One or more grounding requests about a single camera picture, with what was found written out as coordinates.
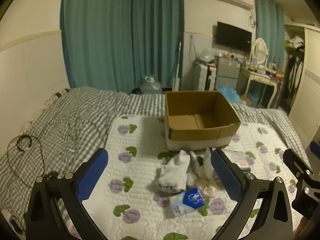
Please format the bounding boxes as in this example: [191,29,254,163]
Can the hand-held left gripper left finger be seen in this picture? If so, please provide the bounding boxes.
[25,148,109,240]

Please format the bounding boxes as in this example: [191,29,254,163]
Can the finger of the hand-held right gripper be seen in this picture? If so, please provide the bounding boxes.
[309,141,320,161]
[283,148,313,181]

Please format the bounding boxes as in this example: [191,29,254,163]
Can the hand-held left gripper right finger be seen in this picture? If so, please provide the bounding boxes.
[211,148,294,240]

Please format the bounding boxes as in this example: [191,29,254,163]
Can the cream cloth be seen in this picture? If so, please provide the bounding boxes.
[197,172,223,198]

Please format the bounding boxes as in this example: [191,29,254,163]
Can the white packet with red strip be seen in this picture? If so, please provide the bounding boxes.
[222,149,251,168]

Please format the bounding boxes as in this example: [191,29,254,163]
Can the blue tissue packet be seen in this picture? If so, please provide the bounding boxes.
[169,187,206,218]

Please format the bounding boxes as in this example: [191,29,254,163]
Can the plain white sock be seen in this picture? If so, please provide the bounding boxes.
[158,150,192,191]

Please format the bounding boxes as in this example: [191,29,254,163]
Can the cardboard box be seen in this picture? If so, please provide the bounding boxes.
[164,91,242,152]

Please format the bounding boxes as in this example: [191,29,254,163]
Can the floral quilted mat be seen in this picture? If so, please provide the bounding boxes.
[67,114,313,240]

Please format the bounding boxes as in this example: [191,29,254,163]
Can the white louvred wardrobe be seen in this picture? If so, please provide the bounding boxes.
[284,23,320,148]

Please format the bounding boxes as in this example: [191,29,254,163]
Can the hanging dark clothes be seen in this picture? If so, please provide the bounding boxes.
[286,50,305,111]

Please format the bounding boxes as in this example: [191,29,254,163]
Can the pile of blue plastic bags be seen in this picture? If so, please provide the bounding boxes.
[217,85,247,105]

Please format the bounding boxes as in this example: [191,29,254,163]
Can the white dressing table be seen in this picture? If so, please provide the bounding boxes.
[243,64,285,108]

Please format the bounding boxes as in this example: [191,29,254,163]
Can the white washing machine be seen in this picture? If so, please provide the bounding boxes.
[192,63,217,92]

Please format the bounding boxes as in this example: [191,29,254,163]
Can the clear water jug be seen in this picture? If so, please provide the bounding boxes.
[139,75,163,95]

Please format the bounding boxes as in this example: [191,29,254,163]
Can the grey mini fridge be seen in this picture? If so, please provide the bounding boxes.
[214,56,242,93]

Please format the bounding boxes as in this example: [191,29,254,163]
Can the oval vanity mirror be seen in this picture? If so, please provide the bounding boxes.
[250,38,269,66]

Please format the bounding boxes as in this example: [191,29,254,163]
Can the clear plastic bag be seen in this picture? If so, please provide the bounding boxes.
[199,47,218,63]

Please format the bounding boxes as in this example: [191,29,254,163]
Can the narrow teal curtain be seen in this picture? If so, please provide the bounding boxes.
[254,0,286,68]

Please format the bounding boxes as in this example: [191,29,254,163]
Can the wide teal curtain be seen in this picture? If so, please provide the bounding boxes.
[59,0,186,96]

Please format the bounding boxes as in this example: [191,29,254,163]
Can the black cable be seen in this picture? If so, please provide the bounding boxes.
[7,135,46,182]

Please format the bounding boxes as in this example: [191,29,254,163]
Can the black wall television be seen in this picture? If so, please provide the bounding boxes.
[216,21,253,54]

